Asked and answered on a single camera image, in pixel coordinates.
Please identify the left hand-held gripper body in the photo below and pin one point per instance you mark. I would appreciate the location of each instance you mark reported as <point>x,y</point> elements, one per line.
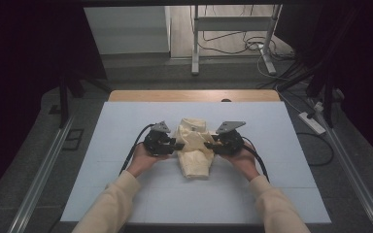
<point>157,142</point>

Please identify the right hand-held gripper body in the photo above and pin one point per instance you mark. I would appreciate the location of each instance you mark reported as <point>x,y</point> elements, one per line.
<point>230,140</point>

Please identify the cream yellow baby pants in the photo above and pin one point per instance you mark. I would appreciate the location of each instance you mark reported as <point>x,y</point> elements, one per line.
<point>194,152</point>

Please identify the person's left hand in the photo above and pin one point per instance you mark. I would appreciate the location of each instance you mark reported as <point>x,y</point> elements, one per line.
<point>142,160</point>

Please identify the person's right hand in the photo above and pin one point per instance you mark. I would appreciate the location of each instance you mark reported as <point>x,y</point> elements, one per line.
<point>244,163</point>

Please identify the white table mat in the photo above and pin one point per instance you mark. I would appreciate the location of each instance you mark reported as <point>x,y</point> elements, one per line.
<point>272,139</point>

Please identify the wooden table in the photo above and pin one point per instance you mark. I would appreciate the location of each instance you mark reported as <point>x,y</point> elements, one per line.
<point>181,95</point>

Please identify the white power strip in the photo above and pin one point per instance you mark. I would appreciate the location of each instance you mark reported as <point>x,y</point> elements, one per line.
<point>311,123</point>

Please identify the black stand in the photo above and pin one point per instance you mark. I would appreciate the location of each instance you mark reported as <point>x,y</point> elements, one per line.
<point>327,97</point>
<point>64,97</point>

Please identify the white panel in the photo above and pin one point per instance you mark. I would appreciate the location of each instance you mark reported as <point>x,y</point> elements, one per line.
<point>126,29</point>

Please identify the white metal stand frame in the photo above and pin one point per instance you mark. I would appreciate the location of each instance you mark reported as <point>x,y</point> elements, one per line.
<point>233,23</point>

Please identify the aluminium rail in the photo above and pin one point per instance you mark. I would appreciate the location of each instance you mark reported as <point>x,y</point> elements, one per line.
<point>39,181</point>
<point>353,174</point>

